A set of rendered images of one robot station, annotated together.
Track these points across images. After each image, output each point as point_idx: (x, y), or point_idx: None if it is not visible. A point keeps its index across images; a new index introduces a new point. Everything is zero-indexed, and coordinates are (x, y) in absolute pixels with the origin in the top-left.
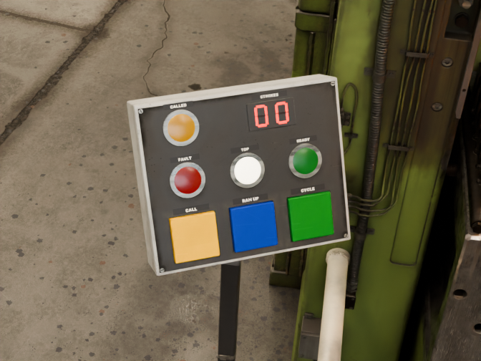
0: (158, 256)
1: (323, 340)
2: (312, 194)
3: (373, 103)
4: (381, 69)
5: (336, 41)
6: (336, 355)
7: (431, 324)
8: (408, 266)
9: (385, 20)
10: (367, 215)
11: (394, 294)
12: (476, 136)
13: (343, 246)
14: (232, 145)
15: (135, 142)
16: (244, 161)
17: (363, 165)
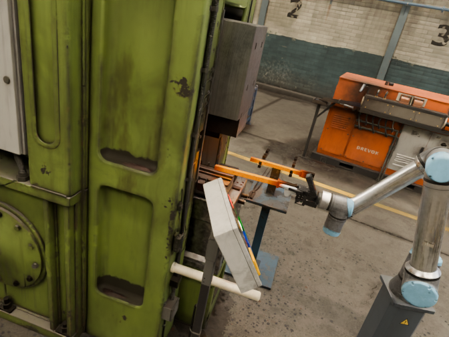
0: (259, 278)
1: (220, 283)
2: (240, 220)
3: (188, 190)
4: (192, 174)
5: (179, 174)
6: (228, 281)
7: (197, 260)
8: (184, 249)
9: (194, 154)
10: (185, 237)
11: (180, 264)
12: None
13: (174, 260)
14: (236, 219)
15: (234, 245)
16: (239, 222)
17: (180, 220)
